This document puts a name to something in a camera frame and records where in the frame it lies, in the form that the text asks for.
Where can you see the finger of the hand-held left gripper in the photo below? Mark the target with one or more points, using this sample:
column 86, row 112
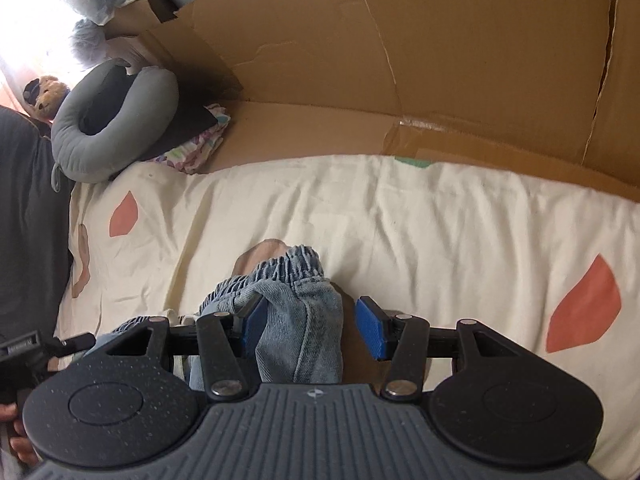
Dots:
column 75, row 345

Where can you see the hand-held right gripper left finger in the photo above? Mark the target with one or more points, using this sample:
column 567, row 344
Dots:
column 255, row 322

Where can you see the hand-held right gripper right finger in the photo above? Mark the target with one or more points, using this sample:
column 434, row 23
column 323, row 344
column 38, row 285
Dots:
column 372, row 327

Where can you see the blue denim pants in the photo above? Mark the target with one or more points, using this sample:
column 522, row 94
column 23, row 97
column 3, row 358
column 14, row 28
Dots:
column 300, row 320

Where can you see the person's left hand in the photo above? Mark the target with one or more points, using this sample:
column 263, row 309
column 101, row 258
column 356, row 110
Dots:
column 17, row 442

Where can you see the cream bear print blanket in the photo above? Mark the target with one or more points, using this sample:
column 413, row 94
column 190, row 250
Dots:
column 425, row 240

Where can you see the dark grey pillow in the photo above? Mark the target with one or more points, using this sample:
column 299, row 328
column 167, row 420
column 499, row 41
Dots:
column 30, row 220

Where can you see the colourful patterned cloth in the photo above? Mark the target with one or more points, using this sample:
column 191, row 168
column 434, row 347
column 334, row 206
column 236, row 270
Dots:
column 200, row 147

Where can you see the grey neck pillow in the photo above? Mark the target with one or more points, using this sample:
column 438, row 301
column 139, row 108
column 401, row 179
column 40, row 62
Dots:
column 80, row 155

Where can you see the black cloth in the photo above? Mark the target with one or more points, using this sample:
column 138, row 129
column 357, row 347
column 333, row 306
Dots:
column 190, row 122

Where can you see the brown teddy bear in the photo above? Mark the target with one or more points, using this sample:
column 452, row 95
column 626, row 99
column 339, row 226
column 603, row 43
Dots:
column 47, row 95

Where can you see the flattened cardboard box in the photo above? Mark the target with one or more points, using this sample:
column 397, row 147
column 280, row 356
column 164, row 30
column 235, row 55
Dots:
column 400, row 50

